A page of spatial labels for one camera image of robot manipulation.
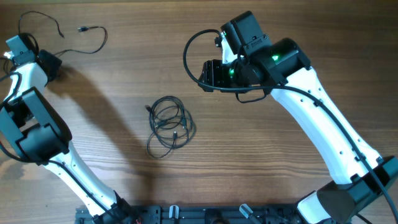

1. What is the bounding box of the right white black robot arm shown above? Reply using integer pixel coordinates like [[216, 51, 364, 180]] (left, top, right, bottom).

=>
[[198, 11, 397, 223]]

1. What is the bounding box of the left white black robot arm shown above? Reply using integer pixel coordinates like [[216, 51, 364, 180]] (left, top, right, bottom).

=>
[[1, 33, 136, 223]]

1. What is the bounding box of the separated thin black usb cable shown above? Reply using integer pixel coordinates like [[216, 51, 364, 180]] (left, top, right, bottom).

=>
[[17, 11, 108, 58]]

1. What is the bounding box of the black usb cable bundle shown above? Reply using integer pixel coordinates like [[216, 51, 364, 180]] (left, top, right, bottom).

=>
[[144, 95, 197, 159]]

